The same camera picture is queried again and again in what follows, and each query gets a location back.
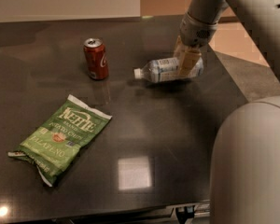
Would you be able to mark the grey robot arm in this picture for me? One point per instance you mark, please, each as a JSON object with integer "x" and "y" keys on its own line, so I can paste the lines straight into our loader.
{"x": 245, "y": 163}

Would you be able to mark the dark drawer under table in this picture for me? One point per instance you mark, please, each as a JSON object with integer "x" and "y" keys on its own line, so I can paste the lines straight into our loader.
{"x": 187, "y": 213}

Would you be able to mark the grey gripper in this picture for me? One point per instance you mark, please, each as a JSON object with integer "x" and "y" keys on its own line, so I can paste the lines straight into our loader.
{"x": 194, "y": 32}

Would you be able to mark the green kettle chips bag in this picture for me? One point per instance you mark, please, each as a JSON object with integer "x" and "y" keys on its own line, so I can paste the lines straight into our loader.
{"x": 54, "y": 145}

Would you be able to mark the blue plastic water bottle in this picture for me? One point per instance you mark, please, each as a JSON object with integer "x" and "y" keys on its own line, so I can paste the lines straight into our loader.
{"x": 163, "y": 70}

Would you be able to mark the red coke can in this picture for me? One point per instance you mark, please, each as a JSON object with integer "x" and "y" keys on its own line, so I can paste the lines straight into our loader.
{"x": 95, "y": 54}

